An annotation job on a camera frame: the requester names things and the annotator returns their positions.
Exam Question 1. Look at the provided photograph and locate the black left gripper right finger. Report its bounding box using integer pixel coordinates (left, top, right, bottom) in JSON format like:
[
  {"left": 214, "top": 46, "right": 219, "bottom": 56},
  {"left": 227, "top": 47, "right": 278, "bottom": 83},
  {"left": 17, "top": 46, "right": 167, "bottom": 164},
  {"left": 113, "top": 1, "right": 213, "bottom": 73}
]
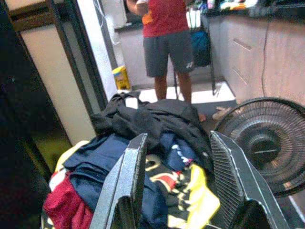
[{"left": 209, "top": 130, "right": 290, "bottom": 229}]

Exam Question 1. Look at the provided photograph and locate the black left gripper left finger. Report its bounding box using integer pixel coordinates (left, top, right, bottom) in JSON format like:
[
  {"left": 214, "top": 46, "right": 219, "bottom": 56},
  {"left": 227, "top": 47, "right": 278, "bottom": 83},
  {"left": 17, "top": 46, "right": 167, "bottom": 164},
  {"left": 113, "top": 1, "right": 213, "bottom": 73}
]
[{"left": 89, "top": 133, "right": 148, "bottom": 229}]

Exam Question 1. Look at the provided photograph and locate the navy blue garment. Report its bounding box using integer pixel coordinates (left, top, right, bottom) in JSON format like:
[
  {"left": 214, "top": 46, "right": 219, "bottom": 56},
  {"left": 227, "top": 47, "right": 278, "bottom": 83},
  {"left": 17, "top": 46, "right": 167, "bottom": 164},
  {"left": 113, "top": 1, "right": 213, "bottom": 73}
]
[{"left": 63, "top": 133, "right": 167, "bottom": 229}]

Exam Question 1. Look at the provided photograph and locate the yellow and black printed garment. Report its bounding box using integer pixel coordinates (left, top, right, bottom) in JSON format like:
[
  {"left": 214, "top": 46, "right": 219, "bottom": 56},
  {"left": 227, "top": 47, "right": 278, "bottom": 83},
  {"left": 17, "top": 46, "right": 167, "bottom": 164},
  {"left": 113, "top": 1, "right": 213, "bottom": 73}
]
[{"left": 145, "top": 155, "right": 221, "bottom": 229}]

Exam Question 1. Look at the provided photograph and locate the black floor fan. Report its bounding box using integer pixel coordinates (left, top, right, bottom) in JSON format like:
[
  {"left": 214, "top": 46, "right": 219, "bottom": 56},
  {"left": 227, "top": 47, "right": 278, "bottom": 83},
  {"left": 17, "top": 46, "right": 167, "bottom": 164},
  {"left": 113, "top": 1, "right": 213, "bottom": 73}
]
[{"left": 214, "top": 96, "right": 305, "bottom": 198}]

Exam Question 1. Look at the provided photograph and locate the red garment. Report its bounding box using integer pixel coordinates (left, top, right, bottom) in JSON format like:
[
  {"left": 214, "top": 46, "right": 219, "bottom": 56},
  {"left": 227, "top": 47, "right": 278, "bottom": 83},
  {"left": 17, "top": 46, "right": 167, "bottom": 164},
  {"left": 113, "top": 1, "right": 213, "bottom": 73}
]
[{"left": 42, "top": 171, "right": 95, "bottom": 229}]

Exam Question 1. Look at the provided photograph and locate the blue garment with white print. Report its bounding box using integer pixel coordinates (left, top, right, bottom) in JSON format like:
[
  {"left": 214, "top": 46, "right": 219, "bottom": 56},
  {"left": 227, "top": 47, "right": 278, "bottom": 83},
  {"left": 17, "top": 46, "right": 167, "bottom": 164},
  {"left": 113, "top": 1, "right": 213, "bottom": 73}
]
[{"left": 159, "top": 133, "right": 199, "bottom": 171}]

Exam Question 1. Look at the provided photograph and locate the beige slipper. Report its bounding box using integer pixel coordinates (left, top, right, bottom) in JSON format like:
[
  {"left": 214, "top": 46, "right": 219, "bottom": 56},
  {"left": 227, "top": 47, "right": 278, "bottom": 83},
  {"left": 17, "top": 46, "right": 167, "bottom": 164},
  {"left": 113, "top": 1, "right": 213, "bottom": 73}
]
[{"left": 211, "top": 106, "right": 233, "bottom": 121}]

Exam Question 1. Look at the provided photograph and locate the yellow container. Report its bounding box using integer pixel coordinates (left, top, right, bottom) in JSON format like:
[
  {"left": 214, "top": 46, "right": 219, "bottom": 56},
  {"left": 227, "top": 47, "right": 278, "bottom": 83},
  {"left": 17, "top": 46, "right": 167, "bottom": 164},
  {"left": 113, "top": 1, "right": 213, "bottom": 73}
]
[{"left": 112, "top": 65, "right": 132, "bottom": 91}]

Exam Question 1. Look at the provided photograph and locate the black metal stand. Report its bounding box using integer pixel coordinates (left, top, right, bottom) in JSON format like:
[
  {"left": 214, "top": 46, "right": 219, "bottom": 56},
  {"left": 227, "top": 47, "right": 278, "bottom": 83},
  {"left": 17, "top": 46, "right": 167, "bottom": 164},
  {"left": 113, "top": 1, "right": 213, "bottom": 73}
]
[{"left": 206, "top": 14, "right": 218, "bottom": 96}]

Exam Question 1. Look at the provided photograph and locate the dark framed white door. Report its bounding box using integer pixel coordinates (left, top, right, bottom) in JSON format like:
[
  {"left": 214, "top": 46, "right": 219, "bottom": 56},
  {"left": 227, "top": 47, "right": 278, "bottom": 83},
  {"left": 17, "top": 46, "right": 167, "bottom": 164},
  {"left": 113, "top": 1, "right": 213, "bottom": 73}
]
[{"left": 0, "top": 0, "right": 108, "bottom": 167}]

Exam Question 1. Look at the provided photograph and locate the blue bag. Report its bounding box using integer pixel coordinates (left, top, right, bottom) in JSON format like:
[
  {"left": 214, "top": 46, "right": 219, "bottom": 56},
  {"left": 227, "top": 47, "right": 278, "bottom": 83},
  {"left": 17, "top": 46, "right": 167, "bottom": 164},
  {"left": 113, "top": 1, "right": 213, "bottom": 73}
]
[{"left": 190, "top": 30, "right": 212, "bottom": 68}]

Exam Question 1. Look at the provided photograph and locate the person in red shirt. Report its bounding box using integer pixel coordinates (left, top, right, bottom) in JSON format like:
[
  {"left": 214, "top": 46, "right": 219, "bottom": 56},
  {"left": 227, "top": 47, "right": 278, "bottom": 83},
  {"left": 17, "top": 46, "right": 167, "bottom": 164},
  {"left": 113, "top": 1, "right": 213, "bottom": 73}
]
[{"left": 126, "top": 0, "right": 206, "bottom": 122}]

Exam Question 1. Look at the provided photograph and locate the black cable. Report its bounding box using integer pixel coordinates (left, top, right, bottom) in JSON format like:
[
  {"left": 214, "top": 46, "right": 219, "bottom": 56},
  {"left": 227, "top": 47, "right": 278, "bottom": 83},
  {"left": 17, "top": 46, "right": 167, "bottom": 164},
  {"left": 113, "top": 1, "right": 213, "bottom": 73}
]
[{"left": 261, "top": 21, "right": 271, "bottom": 96}]

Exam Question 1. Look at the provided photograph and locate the grey cabinet with drawer handles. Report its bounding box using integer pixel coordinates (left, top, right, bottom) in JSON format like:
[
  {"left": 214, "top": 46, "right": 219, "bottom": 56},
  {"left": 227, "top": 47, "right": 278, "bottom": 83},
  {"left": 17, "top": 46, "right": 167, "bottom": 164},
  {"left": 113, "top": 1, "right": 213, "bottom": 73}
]
[{"left": 201, "top": 9, "right": 305, "bottom": 105}]

